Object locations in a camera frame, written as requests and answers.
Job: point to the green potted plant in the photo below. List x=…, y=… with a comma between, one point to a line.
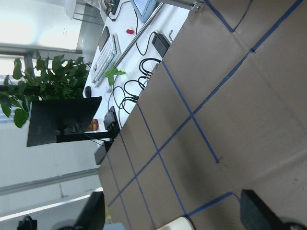
x=49, y=79

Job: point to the white keyboard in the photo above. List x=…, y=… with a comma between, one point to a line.
x=105, y=60

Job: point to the black power adapter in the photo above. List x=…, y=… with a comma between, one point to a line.
x=160, y=43

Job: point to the aluminium frame post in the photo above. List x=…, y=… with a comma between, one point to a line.
x=191, y=5

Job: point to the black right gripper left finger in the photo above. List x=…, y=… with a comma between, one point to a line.
x=93, y=214

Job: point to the black monitor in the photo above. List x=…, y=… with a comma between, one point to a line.
x=58, y=121

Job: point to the red small object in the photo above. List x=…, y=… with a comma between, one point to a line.
x=130, y=31

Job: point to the black usb hub box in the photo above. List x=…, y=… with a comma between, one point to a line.
x=111, y=123

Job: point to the cream plastic tray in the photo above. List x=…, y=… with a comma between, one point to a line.
x=181, y=223

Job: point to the green handled grabber stick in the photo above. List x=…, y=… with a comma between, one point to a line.
x=111, y=71

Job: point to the blue teach pendant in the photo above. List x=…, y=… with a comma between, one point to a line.
x=144, y=8

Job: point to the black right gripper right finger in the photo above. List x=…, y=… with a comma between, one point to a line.
x=256, y=215

